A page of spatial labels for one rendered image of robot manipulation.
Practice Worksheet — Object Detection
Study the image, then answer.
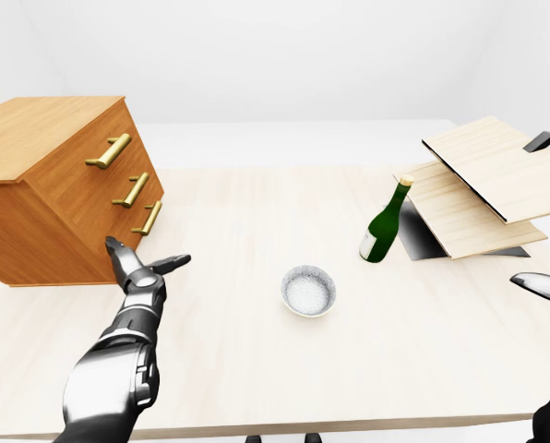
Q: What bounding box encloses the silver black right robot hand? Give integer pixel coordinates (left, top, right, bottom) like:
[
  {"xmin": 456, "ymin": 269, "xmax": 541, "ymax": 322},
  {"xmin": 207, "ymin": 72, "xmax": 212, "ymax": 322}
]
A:
[{"xmin": 508, "ymin": 271, "xmax": 550, "ymax": 314}]

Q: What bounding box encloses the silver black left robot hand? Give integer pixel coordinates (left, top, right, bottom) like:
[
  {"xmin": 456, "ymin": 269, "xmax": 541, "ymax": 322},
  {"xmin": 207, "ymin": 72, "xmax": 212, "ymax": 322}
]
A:
[{"xmin": 104, "ymin": 235, "xmax": 193, "ymax": 299}]

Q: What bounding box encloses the small wooden drawer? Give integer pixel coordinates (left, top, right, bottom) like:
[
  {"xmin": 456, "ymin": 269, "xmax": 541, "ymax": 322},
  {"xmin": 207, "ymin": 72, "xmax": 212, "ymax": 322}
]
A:
[{"xmin": 83, "ymin": 170, "xmax": 166, "ymax": 282}]

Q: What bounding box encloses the medium wooden drawer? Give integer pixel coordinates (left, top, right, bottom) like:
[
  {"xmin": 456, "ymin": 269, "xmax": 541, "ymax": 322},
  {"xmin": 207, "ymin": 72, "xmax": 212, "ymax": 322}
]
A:
[{"xmin": 56, "ymin": 138, "xmax": 159, "ymax": 253}]

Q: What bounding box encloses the large wooden drawer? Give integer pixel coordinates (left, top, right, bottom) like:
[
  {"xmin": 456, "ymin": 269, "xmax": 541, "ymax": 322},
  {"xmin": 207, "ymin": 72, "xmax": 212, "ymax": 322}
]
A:
[{"xmin": 24, "ymin": 101, "xmax": 144, "ymax": 222}]

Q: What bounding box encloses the wooden cabinet with drawers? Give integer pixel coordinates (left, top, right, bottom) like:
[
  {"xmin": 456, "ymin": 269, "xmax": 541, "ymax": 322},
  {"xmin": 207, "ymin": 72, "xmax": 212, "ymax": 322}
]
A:
[{"xmin": 0, "ymin": 95, "xmax": 166, "ymax": 288}]

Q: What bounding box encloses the black wedge block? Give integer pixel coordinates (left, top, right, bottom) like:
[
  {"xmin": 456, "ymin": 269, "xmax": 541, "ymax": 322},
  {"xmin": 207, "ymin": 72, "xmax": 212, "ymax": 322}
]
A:
[{"xmin": 521, "ymin": 131, "xmax": 550, "ymax": 155}]

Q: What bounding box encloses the white speckled bowl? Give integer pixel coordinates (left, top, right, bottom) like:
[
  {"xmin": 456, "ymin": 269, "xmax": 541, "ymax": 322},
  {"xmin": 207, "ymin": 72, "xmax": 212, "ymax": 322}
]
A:
[{"xmin": 281, "ymin": 264, "xmax": 338, "ymax": 320}]

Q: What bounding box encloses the green glass bottle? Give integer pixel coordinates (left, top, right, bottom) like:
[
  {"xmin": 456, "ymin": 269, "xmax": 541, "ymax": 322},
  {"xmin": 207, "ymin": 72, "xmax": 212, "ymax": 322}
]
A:
[{"xmin": 358, "ymin": 174, "xmax": 416, "ymax": 265}]

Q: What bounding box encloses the short brass drawer handle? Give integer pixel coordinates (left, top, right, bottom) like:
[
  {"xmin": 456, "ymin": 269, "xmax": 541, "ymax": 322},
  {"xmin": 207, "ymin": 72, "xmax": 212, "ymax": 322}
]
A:
[{"xmin": 130, "ymin": 200, "xmax": 163, "ymax": 236}]

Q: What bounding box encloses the medium brass drawer handle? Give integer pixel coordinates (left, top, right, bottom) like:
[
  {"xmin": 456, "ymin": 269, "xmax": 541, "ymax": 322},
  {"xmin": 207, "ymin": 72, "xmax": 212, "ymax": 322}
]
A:
[{"xmin": 112, "ymin": 172, "xmax": 150, "ymax": 210}]

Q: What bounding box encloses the long brass drawer handle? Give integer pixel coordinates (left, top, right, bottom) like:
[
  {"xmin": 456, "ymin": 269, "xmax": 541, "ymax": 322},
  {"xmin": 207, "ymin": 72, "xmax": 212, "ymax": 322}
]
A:
[{"xmin": 84, "ymin": 133, "xmax": 134, "ymax": 171}]

